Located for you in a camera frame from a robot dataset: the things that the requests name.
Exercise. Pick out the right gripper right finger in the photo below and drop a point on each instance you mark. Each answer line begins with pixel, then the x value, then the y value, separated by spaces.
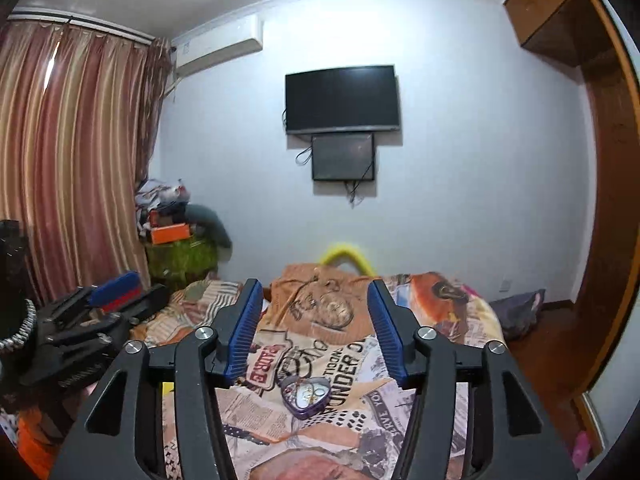
pixel 395 328

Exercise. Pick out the purple heart tin box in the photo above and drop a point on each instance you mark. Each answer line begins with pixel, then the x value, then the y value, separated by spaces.
pixel 305 397

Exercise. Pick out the yellow pillow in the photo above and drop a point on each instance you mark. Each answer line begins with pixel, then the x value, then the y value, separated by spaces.
pixel 343 252

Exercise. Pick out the dark grey cushion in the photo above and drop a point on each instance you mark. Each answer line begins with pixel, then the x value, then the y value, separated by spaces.
pixel 206 223

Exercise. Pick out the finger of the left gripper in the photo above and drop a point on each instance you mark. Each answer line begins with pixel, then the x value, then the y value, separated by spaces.
pixel 116 292

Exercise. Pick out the wall mounted black television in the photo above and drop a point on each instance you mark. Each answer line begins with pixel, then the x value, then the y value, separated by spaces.
pixel 344 99

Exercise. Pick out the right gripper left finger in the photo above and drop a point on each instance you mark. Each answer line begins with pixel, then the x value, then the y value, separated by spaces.
pixel 235 327

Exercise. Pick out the small black wall monitor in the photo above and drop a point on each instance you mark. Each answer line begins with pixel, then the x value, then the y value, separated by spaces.
pixel 346 157

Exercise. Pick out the wooden overhead cabinet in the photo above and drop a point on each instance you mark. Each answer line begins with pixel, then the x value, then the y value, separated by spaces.
pixel 566 31

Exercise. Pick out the striped red gold curtain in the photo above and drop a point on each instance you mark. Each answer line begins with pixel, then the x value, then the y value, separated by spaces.
pixel 79 119

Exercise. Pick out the clothes pile on table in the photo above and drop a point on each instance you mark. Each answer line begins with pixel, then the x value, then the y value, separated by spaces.
pixel 159 203

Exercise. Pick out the white air conditioner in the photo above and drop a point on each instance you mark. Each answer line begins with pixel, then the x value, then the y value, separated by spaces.
pixel 219 45

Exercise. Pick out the orange right sleeve forearm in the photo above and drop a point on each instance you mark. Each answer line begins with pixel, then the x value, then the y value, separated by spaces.
pixel 40 435

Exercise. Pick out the newspaper print bedspread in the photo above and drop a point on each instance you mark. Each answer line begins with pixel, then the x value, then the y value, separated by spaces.
pixel 315 323

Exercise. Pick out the orange shoe box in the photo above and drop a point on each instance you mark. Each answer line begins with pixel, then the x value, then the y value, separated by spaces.
pixel 169 234

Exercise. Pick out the brown wooden door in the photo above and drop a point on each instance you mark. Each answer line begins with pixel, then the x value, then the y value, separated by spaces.
pixel 612 271

